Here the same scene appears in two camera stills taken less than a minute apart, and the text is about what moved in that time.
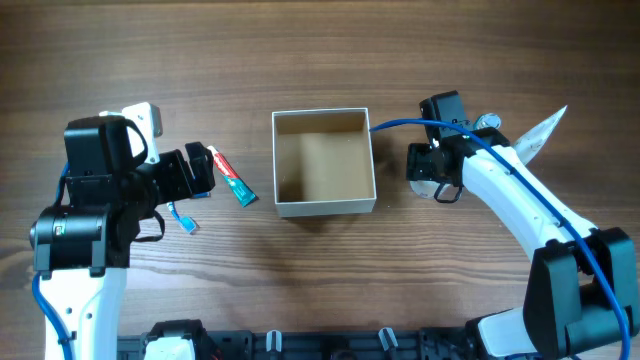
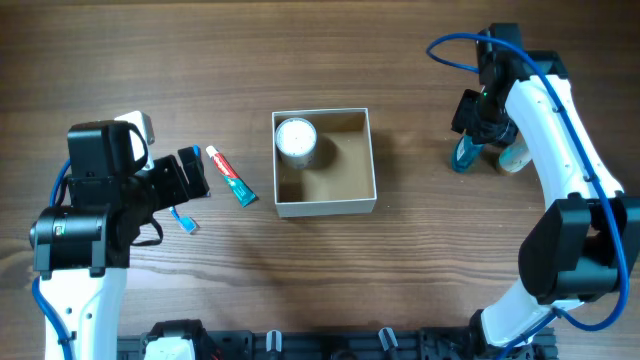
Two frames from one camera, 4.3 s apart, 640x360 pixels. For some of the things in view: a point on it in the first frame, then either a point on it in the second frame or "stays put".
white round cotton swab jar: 427,188 to 296,139
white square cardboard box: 323,162 stays put
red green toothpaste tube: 239,187 stays put
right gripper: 425,166 to 482,132
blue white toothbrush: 187,223 stays put
